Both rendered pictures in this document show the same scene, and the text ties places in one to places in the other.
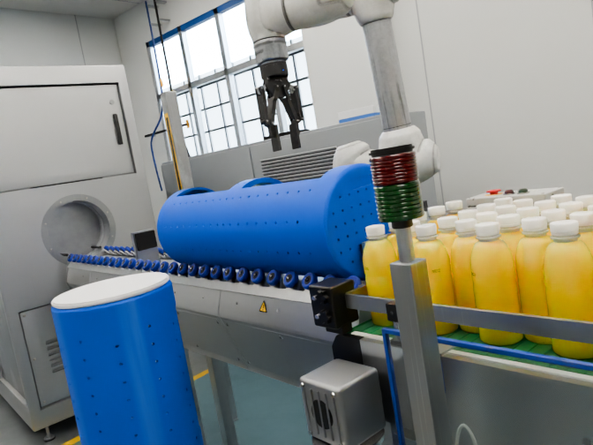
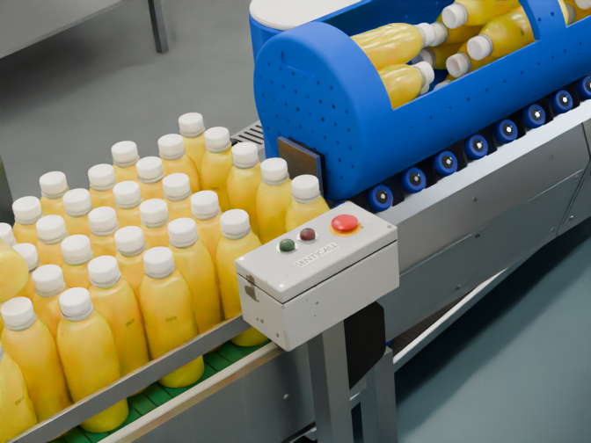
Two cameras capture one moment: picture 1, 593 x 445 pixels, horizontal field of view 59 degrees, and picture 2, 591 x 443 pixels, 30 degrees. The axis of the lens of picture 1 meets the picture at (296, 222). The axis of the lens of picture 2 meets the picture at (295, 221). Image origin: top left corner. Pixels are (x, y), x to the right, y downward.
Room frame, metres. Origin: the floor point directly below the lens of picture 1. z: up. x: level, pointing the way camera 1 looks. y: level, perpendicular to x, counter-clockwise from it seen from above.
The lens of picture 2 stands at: (1.32, -1.74, 1.91)
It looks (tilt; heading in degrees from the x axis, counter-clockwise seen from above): 33 degrees down; 94
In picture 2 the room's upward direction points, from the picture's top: 6 degrees counter-clockwise
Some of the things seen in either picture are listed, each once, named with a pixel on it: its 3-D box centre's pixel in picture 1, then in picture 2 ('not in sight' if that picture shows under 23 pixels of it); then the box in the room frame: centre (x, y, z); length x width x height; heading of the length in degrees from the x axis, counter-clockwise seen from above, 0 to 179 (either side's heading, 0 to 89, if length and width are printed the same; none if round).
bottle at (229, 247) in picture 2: not in sight; (243, 281); (1.16, -0.46, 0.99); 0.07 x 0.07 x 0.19
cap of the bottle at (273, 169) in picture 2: (436, 211); (273, 170); (1.21, -0.33, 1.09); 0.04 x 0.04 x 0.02
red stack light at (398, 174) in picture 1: (394, 169); not in sight; (0.72, -0.14, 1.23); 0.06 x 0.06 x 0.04
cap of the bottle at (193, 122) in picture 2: (375, 230); (191, 123); (1.07, -0.16, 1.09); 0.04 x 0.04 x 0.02
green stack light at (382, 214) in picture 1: (398, 200); not in sight; (0.72, -0.14, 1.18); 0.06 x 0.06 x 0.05
